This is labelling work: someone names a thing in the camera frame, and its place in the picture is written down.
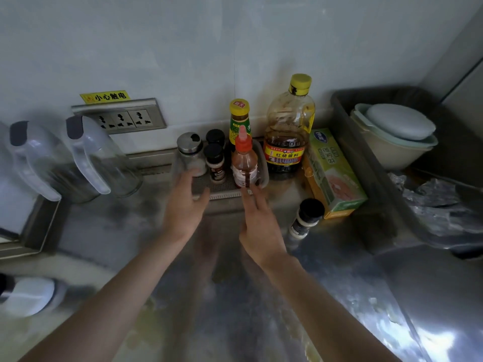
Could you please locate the person's right hand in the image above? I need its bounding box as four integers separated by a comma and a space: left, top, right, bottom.
239, 184, 289, 269

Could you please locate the person's left hand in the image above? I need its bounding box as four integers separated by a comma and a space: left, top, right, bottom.
163, 169, 210, 242

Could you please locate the person's left forearm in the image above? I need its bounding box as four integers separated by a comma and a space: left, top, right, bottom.
18, 233, 194, 362

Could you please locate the person's right forearm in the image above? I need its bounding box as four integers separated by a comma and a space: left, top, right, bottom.
263, 252, 391, 362

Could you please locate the clear plastic tray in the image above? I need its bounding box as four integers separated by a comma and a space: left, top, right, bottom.
190, 139, 270, 200

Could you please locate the orange-capped hot sauce bottle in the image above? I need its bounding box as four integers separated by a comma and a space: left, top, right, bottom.
231, 125, 259, 189

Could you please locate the glass shaker with metal lid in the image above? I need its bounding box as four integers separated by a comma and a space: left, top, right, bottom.
171, 132, 208, 201

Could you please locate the black-lidded clear spice jar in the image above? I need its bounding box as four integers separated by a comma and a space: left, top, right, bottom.
288, 198, 325, 240

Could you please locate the large yellow-capped sauce bottle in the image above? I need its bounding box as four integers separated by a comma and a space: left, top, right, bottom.
263, 74, 315, 175

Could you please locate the yellow-capped green label bottle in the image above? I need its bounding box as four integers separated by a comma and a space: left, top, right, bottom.
229, 99, 252, 147

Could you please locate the green and yellow wrap box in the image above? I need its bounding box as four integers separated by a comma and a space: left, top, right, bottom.
302, 127, 368, 220

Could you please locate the grey plastic bin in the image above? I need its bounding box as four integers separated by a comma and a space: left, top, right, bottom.
331, 86, 483, 259

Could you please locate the yellow warning sticker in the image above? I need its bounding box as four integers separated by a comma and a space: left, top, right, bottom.
79, 90, 131, 105

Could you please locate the beige bowl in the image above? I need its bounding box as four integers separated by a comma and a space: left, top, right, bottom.
351, 111, 434, 171

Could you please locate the pale blue plate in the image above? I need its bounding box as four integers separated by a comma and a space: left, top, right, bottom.
364, 103, 437, 142

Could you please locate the pale blue bowl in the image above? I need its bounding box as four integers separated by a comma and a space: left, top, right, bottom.
353, 103, 438, 148

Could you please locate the crumpled clear plastic bag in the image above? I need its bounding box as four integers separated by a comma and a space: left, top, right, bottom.
389, 172, 483, 238

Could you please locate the white rounded container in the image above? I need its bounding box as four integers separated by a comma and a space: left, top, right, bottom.
0, 274, 68, 318

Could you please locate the clear pitcher with white handle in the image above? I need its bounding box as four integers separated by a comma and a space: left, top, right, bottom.
5, 121, 99, 204
66, 115, 143, 198

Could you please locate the grey wall socket strip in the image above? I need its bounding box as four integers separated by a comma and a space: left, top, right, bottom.
71, 98, 167, 135

